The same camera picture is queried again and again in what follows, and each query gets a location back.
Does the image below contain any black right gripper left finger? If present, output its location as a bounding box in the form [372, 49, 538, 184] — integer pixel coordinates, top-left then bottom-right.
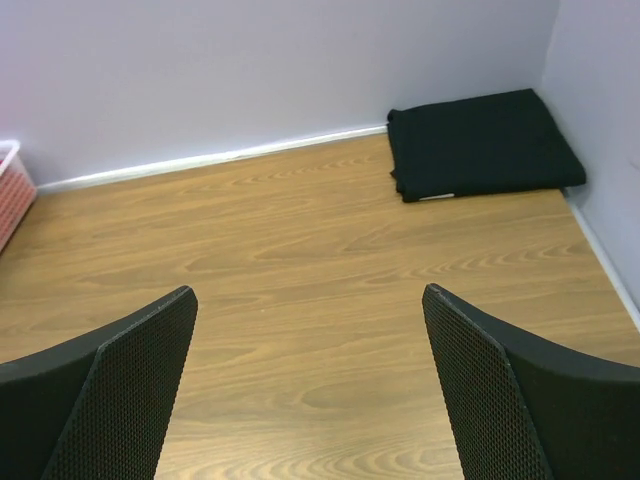
[1, 286, 198, 479]

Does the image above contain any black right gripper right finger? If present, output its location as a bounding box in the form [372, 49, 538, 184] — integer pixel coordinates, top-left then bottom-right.
[422, 283, 639, 479]

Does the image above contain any folded black t shirt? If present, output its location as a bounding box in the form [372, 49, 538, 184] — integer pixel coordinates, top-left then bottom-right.
[387, 89, 587, 203]

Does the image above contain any white plastic laundry basket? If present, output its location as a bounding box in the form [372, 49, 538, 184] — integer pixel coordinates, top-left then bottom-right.
[0, 140, 37, 250]

